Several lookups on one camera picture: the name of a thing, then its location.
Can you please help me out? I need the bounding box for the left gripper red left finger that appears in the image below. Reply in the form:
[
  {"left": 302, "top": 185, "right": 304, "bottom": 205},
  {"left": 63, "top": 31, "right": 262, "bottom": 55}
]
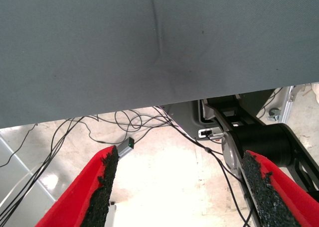
[{"left": 34, "top": 144, "right": 120, "bottom": 227}]

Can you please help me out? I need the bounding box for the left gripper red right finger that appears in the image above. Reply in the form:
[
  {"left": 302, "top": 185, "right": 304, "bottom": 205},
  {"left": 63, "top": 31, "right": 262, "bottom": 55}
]
[{"left": 241, "top": 149, "right": 319, "bottom": 227}]

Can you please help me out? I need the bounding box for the grey usb adapter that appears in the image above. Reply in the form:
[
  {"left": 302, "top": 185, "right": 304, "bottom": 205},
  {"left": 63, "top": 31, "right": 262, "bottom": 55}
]
[{"left": 116, "top": 137, "right": 137, "bottom": 160}]

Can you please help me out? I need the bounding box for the grey caster wheel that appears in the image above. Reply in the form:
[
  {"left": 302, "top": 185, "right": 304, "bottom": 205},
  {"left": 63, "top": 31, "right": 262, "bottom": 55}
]
[{"left": 267, "top": 108, "right": 282, "bottom": 122}]

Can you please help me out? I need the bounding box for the aluminium profile bar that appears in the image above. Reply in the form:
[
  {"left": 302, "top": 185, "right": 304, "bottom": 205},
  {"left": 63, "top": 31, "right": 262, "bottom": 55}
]
[{"left": 281, "top": 85, "right": 296, "bottom": 124}]

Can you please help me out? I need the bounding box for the grey metal housing box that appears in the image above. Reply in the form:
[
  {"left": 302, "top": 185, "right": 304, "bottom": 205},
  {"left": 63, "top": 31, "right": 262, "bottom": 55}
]
[{"left": 163, "top": 99, "right": 225, "bottom": 140}]

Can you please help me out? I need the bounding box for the dark grey table cloth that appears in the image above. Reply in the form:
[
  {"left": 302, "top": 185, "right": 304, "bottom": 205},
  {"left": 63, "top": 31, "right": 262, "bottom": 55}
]
[{"left": 0, "top": 0, "right": 319, "bottom": 129}]

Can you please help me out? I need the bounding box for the thin black floor cable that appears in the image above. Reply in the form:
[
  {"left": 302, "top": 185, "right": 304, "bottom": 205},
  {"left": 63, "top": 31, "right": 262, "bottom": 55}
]
[
  {"left": 87, "top": 107, "right": 176, "bottom": 144},
  {"left": 257, "top": 87, "right": 284, "bottom": 119},
  {"left": 0, "top": 118, "right": 75, "bottom": 224},
  {"left": 0, "top": 123, "right": 38, "bottom": 168},
  {"left": 0, "top": 116, "right": 85, "bottom": 214}
]

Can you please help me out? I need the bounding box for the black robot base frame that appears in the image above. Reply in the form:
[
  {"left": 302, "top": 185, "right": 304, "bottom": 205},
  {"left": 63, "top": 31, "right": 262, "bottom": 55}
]
[{"left": 199, "top": 87, "right": 319, "bottom": 203}]

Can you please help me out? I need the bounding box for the black cable with ferrite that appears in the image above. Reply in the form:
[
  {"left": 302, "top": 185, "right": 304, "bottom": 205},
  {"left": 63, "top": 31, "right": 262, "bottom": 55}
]
[{"left": 152, "top": 106, "right": 252, "bottom": 227}]

